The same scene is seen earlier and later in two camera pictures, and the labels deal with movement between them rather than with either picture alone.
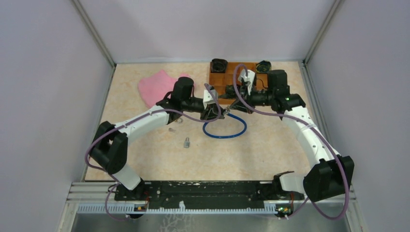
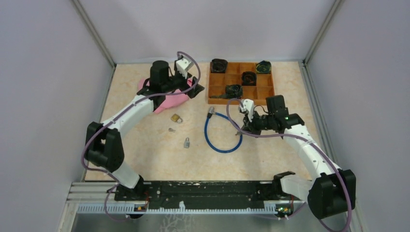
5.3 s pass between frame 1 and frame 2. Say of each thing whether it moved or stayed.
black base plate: stayed
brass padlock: stayed
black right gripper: moved
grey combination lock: stayed
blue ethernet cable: moved
